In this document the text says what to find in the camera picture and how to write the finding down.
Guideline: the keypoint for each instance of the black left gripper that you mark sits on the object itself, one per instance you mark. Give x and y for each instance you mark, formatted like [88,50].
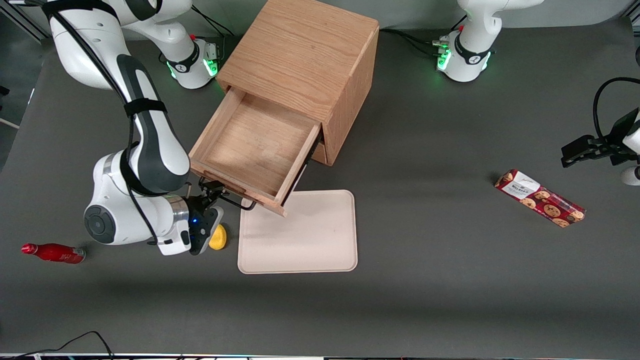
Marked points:
[618,136]

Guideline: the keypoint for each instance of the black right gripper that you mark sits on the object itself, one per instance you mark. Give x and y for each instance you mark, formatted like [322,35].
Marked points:
[194,205]

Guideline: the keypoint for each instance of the wooden drawer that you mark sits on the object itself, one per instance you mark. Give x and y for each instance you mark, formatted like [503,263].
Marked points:
[255,145]
[323,155]

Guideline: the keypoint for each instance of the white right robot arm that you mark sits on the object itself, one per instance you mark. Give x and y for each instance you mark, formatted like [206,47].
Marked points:
[155,150]

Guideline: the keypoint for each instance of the oak wooden drawer cabinet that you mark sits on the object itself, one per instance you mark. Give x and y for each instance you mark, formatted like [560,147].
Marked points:
[300,50]

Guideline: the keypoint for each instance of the yellow lemon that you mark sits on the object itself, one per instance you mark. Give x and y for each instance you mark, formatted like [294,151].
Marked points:
[220,241]

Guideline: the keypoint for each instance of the red cookie box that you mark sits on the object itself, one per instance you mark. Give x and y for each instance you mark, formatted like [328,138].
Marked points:
[542,200]

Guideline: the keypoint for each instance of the beige rectangular tray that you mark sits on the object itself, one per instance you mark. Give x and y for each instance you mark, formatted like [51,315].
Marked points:
[310,235]

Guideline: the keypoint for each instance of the red bottle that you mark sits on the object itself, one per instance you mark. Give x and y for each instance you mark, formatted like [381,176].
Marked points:
[57,253]

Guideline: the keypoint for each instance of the grey table mat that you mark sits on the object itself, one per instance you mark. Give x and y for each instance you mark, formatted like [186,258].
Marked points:
[450,300]

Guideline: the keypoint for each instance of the aluminium frame rail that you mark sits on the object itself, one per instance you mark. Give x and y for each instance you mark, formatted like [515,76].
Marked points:
[30,27]

